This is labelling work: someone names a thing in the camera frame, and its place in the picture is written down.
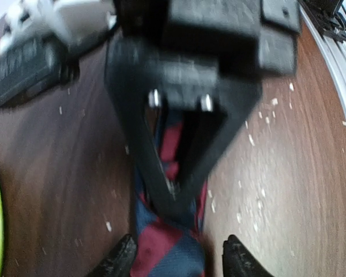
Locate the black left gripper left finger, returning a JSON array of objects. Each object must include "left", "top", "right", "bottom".
[{"left": 88, "top": 234, "right": 137, "bottom": 277}]

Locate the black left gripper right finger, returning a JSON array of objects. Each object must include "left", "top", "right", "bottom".
[{"left": 222, "top": 234, "right": 273, "bottom": 277}]

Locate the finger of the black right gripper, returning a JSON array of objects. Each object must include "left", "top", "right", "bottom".
[
  {"left": 105, "top": 37, "right": 176, "bottom": 217},
  {"left": 161, "top": 77, "right": 262, "bottom": 218}
]

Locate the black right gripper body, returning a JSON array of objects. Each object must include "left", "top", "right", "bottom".
[{"left": 112, "top": 1, "right": 300, "bottom": 104}]

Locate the red navy striped tie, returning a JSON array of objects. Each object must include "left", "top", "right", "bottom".
[{"left": 130, "top": 111, "right": 206, "bottom": 276}]

